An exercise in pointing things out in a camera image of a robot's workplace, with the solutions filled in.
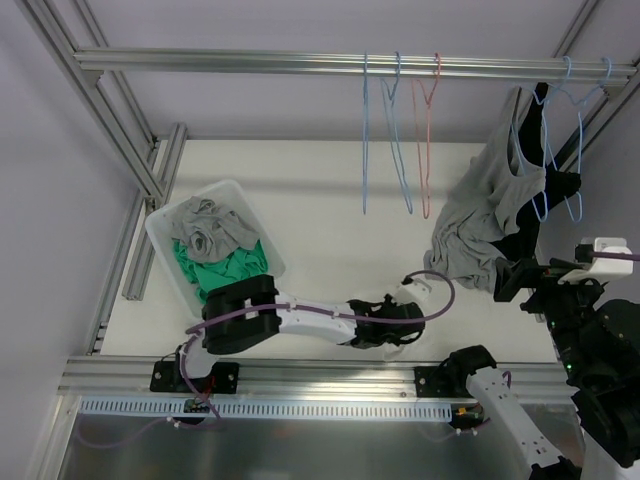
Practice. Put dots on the white tank top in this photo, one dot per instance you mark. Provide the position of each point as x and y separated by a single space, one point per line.
392 352

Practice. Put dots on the blue wire hanger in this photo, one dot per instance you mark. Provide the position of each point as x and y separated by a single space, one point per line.
365 134
389 95

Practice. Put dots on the green tank top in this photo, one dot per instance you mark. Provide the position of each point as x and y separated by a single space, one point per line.
240 265

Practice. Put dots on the white slotted cable duct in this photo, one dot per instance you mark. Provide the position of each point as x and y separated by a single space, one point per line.
228 408

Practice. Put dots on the black tank top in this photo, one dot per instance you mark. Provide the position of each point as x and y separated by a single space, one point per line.
559 185

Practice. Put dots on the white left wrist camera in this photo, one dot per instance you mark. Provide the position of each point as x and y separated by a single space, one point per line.
416 291

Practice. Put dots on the aluminium frame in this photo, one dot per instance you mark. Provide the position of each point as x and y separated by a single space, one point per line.
84 66

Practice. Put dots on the grey tank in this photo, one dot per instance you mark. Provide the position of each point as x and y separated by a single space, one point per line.
210 230
481 209

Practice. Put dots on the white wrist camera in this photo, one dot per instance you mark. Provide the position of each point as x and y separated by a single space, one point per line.
416 291
603 259

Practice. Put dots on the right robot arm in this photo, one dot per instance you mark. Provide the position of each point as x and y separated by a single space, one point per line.
598 346

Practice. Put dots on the white plastic basket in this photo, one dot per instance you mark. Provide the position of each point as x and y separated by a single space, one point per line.
158 228

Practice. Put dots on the pink wire hanger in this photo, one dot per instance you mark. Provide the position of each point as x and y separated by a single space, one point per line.
422 102

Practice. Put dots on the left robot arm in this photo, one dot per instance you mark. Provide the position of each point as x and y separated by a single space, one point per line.
242 315

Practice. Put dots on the blue hanger with black top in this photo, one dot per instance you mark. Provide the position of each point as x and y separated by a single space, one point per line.
550 100

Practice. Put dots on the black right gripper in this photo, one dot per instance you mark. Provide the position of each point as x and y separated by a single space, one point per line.
513 279

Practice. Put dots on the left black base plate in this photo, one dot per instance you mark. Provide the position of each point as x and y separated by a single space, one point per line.
222 378

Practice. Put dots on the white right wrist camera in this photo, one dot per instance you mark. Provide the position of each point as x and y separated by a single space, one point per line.
603 259

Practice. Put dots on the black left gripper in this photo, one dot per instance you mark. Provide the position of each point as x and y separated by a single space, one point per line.
382 325

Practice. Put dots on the blue hanger far right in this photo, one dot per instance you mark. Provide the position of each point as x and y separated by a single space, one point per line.
576 216

